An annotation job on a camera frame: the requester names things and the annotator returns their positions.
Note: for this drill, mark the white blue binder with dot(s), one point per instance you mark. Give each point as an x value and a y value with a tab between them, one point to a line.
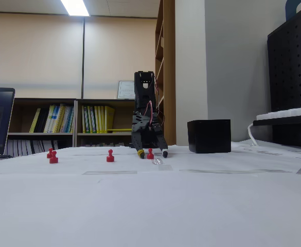
68	119

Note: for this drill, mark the flat yellow folder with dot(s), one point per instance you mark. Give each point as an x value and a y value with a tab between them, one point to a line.
119	129

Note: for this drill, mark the tall wooden bookshelf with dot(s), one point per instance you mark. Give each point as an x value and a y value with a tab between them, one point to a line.
168	77

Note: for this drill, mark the framed white certificate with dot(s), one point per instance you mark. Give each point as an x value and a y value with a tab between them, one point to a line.
125	90

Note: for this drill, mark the white paper table cover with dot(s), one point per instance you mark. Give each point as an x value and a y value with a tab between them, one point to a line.
150	205

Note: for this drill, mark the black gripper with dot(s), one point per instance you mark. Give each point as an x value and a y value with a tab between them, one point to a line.
145	134

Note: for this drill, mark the black pegboard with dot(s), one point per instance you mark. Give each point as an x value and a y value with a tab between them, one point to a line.
289	64

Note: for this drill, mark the thin yellow book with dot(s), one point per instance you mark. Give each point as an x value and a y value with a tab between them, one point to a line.
35	121

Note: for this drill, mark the ceiling light panel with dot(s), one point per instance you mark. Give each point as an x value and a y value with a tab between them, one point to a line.
75	7

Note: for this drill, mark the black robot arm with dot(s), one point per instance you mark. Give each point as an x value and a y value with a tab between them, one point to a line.
143	92

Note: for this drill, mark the black book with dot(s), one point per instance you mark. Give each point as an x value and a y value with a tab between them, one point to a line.
42	121

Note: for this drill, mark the dark vertical pole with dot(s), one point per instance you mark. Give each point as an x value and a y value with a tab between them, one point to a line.
83	56

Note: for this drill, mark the black open box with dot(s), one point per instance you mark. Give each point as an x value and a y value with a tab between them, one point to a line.
209	136

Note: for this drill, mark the red pawn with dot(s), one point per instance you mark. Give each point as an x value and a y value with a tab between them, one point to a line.
109	158
49	154
150	155
53	159

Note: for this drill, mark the white blue book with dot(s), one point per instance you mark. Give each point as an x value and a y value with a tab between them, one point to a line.
50	118

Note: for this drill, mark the beige roller blind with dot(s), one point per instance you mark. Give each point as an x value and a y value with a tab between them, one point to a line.
119	51
32	51

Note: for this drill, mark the yellow green binder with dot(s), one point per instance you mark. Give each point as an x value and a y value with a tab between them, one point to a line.
84	119
90	119

